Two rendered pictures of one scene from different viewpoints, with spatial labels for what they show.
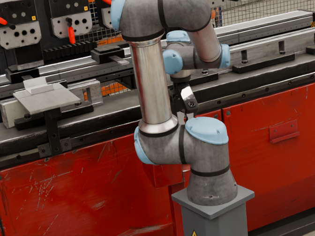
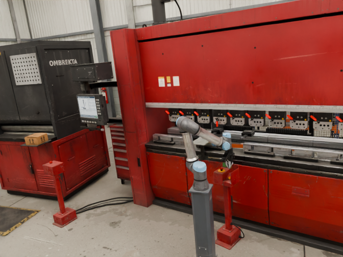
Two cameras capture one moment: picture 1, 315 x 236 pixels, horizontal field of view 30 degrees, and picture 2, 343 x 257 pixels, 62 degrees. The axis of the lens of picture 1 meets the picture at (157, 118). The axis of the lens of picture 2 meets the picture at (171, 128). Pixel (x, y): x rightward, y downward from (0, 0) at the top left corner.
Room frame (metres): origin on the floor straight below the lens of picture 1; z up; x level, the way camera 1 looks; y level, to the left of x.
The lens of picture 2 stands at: (0.16, -2.03, 1.95)
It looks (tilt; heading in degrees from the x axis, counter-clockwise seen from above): 14 degrees down; 59
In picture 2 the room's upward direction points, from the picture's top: 6 degrees counter-clockwise
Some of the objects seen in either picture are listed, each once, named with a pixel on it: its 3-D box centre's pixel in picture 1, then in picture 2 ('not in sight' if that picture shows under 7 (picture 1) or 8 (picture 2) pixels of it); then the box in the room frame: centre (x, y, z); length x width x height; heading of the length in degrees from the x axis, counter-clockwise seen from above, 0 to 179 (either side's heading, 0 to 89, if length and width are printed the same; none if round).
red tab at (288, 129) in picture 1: (284, 131); (300, 191); (2.42, -0.56, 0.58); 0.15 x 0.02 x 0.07; 113
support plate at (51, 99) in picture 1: (45, 97); (202, 140); (2.02, 0.39, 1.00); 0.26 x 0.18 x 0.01; 23
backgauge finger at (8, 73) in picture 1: (26, 75); (214, 132); (2.31, 0.51, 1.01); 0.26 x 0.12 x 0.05; 23
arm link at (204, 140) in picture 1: (205, 142); (199, 170); (1.57, -0.13, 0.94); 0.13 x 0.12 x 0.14; 75
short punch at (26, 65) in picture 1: (28, 55); (207, 126); (2.16, 0.45, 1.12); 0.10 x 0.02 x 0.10; 113
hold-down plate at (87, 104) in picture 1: (54, 115); (209, 147); (2.12, 0.39, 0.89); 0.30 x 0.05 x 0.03; 113
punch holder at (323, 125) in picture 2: not in sight; (323, 120); (2.62, -0.63, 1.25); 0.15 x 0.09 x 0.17; 113
